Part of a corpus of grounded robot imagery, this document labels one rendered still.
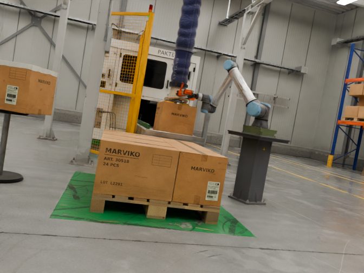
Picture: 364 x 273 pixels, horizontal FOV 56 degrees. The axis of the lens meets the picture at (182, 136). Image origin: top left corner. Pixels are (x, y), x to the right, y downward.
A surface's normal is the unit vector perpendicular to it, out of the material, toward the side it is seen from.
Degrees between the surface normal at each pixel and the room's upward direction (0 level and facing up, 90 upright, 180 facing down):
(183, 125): 90
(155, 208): 90
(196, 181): 90
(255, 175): 90
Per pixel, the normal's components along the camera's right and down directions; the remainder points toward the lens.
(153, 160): 0.20, 0.08
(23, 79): -0.14, 0.03
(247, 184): -0.80, -0.11
